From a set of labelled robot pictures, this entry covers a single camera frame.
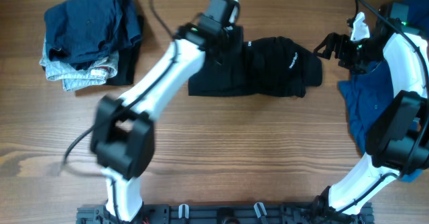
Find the folded navy blue shirt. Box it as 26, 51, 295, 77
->
44, 0, 142, 70

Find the folded light grey garment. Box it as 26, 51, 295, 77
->
39, 40, 119, 92

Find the black polo shirt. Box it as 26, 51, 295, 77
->
188, 26, 322, 98

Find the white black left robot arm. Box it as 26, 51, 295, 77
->
90, 0, 241, 223

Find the folded black garment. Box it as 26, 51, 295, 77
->
107, 14, 145, 87

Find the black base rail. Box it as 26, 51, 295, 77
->
75, 202, 375, 224

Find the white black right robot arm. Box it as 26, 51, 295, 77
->
311, 0, 428, 223

